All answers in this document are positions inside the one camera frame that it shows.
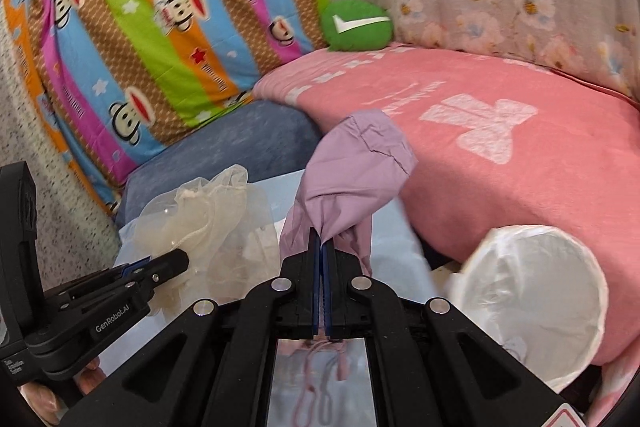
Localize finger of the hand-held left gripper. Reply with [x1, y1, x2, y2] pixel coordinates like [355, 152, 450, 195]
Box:
[112, 257, 154, 276]
[42, 249, 190, 309]

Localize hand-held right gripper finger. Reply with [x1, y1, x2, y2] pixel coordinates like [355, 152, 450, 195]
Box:
[322, 241, 587, 427]
[60, 227, 321, 427]

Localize translucent plastic bag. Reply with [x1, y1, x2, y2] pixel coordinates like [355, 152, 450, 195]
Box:
[132, 164, 281, 313]

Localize purple cloth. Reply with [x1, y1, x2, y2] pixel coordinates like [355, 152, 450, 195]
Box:
[279, 109, 418, 278]

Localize bin with white plastic liner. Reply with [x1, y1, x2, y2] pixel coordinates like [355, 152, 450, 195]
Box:
[445, 225, 608, 393]

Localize person's left hand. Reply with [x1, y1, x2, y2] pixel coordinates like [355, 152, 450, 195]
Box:
[17, 354, 108, 415]

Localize speckled grey cloth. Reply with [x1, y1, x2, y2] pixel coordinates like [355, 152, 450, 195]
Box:
[0, 24, 123, 303]

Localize blue cushion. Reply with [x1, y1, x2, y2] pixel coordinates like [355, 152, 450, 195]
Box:
[115, 99, 323, 228]

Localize pink blanket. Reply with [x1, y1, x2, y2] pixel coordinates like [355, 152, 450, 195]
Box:
[252, 41, 640, 413]

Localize colourful striped monkey pillow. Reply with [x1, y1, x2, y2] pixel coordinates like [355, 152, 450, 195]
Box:
[0, 0, 331, 218]

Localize green cushion with white tick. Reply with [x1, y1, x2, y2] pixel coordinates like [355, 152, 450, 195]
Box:
[320, 0, 396, 54]

